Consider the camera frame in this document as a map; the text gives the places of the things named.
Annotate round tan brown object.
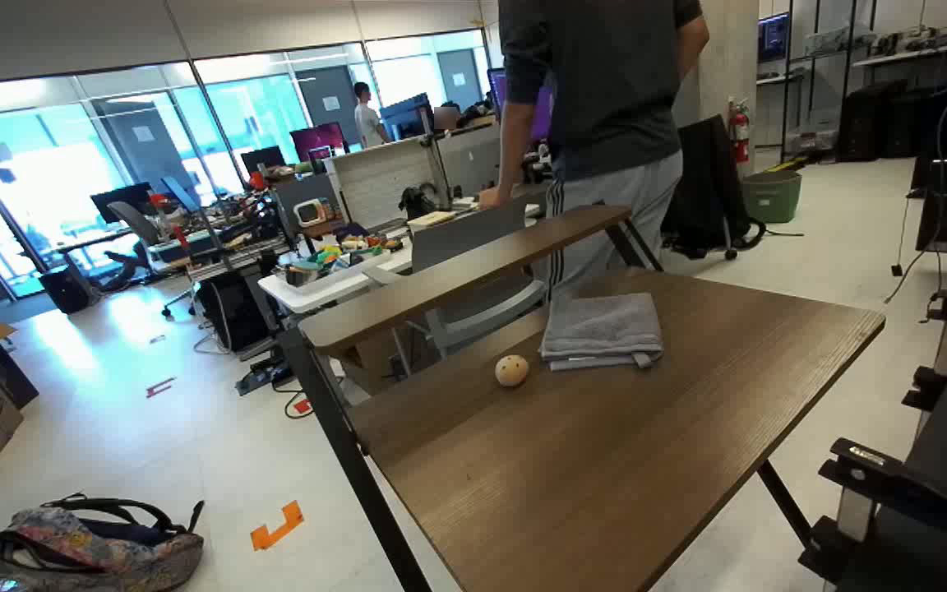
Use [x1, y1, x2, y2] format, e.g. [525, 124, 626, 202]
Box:
[493, 352, 534, 391]

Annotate grey towel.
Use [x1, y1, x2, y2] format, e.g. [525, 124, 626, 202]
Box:
[540, 288, 666, 374]

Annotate raised wooden table shelf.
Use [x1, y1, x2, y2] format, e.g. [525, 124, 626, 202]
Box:
[295, 202, 635, 355]

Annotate grey office chair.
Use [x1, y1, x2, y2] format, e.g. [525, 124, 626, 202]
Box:
[404, 197, 552, 355]

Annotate white cubicle partition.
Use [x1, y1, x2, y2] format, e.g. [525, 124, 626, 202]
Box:
[323, 136, 449, 234]
[434, 123, 507, 202]

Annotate colourful toys pile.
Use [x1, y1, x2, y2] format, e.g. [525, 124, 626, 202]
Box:
[278, 226, 406, 288]

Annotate white desk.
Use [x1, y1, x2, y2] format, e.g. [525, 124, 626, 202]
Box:
[256, 239, 417, 318]

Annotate seated dark-haired person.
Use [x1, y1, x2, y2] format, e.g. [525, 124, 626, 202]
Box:
[434, 98, 465, 139]

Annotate black computer monitor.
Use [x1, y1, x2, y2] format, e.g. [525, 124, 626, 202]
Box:
[236, 143, 288, 180]
[377, 93, 441, 143]
[88, 180, 156, 226]

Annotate monitor with purple screen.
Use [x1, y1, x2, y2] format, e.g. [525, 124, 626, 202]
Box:
[487, 64, 559, 149]

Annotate person in white shirt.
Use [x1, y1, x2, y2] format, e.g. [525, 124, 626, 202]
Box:
[349, 80, 391, 151]

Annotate monitor with pink screen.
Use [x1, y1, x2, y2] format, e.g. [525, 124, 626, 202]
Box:
[285, 123, 351, 169]

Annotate black bag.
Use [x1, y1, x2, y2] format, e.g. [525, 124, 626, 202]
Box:
[195, 266, 281, 357]

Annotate person in grey sweatpants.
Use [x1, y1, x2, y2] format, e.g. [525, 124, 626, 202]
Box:
[475, 0, 712, 302]

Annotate orange floor tape mark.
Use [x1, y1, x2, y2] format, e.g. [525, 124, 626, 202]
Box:
[246, 499, 308, 551]

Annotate red fire extinguisher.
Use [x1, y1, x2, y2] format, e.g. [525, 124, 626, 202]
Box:
[722, 98, 757, 169]

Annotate green bin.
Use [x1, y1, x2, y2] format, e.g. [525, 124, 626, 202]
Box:
[740, 169, 804, 229]

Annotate patterned backpack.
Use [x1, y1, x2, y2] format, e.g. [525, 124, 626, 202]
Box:
[0, 491, 211, 592]

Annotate metal storage rack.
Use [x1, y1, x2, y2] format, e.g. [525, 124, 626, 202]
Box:
[753, 0, 947, 164]

